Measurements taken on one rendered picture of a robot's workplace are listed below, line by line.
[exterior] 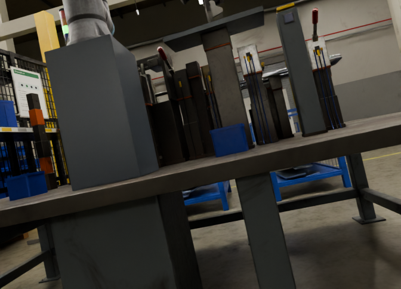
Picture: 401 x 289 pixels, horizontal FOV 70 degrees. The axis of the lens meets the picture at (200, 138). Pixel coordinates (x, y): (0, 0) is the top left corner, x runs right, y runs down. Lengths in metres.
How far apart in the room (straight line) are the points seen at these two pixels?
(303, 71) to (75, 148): 0.76
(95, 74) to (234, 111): 0.48
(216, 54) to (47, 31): 1.69
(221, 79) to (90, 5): 0.48
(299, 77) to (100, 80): 0.64
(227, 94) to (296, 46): 0.28
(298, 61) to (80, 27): 0.70
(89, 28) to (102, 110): 0.26
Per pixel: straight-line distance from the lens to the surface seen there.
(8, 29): 6.03
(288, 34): 1.09
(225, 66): 1.08
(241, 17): 1.09
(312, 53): 1.25
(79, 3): 1.00
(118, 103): 0.82
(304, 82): 1.06
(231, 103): 1.05
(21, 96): 2.04
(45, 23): 2.58
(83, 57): 0.89
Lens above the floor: 0.74
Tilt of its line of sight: 2 degrees up
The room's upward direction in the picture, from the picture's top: 13 degrees counter-clockwise
